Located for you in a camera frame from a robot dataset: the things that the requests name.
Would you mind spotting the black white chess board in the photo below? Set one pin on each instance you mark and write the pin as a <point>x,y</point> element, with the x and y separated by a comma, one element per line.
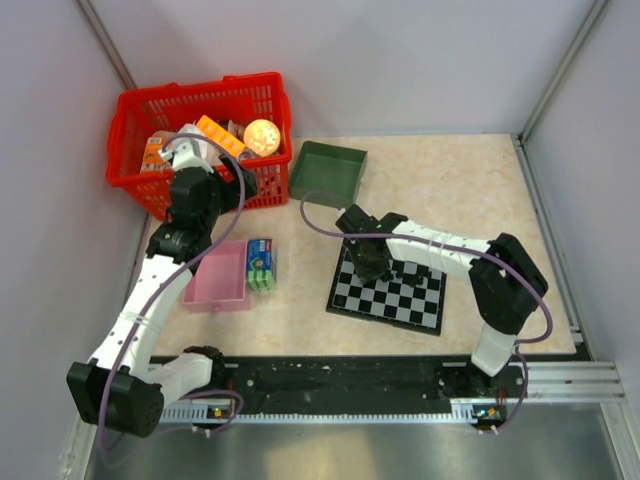
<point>411,296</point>

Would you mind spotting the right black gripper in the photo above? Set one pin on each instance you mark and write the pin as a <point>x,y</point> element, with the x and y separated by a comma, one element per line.
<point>365,274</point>

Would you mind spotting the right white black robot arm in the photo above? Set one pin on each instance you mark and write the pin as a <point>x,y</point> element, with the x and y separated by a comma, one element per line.
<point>507,285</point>

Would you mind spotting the red plastic shopping basket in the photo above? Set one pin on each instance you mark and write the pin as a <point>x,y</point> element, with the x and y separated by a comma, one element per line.
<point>240,98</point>

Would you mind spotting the small orange carton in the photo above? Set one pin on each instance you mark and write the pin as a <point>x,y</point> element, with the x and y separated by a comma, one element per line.
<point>152,162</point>

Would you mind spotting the blue green packaged item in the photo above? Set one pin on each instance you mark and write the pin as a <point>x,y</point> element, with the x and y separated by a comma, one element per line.
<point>261,273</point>

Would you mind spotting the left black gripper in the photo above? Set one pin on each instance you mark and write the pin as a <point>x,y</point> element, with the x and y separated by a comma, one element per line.
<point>232,189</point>

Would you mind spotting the pink open drawer box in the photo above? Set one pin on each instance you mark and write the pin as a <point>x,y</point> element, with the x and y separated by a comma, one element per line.
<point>219,284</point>

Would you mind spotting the dark green open box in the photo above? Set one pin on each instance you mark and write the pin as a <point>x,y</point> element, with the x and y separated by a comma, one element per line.
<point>333,169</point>

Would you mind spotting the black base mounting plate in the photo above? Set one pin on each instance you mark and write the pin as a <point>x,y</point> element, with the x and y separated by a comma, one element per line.
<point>335,385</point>

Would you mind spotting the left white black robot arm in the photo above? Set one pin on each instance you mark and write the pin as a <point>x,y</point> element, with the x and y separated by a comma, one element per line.
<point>116,388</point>

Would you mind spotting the orange punched cardboard box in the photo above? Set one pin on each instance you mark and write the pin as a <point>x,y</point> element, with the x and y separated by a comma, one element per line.
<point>224,140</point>

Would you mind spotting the orange round ball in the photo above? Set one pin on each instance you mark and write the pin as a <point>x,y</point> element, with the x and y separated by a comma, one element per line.
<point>263,137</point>

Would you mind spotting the white plastic bag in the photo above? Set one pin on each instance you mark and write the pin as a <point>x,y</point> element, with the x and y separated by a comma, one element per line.
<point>190,131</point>

